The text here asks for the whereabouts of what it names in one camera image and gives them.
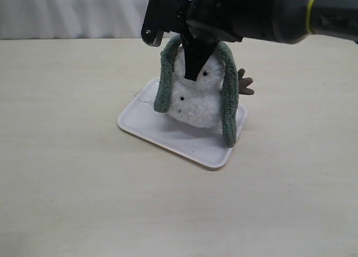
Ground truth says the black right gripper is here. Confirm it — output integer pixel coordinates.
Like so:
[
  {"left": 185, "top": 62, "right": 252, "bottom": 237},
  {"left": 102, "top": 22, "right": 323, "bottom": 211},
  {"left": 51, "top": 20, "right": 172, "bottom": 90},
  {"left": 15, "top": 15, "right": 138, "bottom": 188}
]
[{"left": 181, "top": 0, "right": 279, "bottom": 81}]

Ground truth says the white snowman plush toy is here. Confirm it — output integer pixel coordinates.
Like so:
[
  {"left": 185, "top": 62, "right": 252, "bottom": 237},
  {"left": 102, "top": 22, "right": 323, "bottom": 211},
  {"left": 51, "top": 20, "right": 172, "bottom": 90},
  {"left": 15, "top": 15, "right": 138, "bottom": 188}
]
[{"left": 167, "top": 45, "right": 255, "bottom": 129}]

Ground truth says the green fuzzy scarf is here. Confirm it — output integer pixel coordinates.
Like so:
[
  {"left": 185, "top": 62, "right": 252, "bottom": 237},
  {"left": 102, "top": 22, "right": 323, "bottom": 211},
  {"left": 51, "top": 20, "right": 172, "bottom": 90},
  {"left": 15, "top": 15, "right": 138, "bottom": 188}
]
[{"left": 153, "top": 35, "right": 239, "bottom": 148}]

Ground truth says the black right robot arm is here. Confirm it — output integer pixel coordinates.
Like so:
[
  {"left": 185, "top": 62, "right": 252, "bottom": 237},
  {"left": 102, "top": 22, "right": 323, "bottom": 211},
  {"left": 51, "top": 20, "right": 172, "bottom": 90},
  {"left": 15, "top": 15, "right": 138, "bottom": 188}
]
[{"left": 184, "top": 0, "right": 357, "bottom": 81}]

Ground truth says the white plastic tray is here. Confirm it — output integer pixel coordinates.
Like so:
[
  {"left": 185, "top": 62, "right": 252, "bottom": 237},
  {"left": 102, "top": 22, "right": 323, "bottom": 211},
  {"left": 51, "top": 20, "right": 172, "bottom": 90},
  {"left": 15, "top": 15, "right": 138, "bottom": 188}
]
[{"left": 117, "top": 78, "right": 233, "bottom": 170}]

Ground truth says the white backdrop curtain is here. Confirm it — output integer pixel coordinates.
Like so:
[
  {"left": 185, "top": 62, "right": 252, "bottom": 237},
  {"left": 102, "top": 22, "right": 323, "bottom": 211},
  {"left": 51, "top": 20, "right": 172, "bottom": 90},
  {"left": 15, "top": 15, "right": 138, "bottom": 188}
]
[{"left": 1, "top": 0, "right": 149, "bottom": 39}]

